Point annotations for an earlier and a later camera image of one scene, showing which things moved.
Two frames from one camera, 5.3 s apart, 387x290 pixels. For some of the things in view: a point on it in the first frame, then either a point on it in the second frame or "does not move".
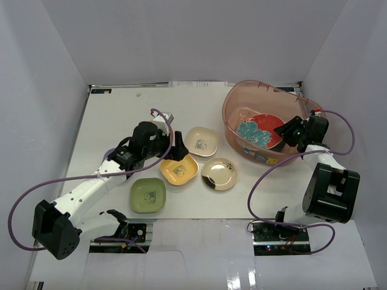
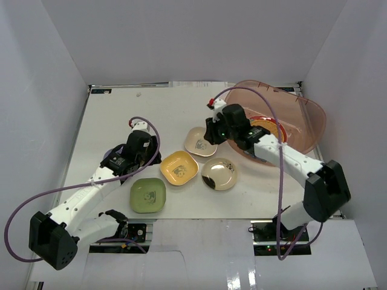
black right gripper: x=287 y=128 -> x=211 y=135
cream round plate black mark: x=219 y=174 does not move
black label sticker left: x=101 y=90 does not move
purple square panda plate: x=107 y=153 does not move
